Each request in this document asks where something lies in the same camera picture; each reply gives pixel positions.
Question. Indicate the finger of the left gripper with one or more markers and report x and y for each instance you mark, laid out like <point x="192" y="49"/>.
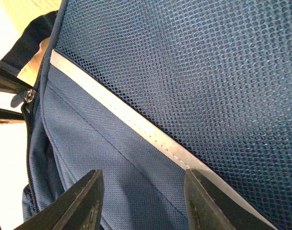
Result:
<point x="10" y="117"/>
<point x="11" y="84"/>

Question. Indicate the navy blue backpack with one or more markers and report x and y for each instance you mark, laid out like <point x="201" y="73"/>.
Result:
<point x="146" y="90"/>

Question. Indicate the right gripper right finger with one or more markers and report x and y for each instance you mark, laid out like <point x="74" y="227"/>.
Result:
<point x="209" y="208"/>

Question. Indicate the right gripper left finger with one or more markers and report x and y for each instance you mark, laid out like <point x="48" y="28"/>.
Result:
<point x="79" y="208"/>

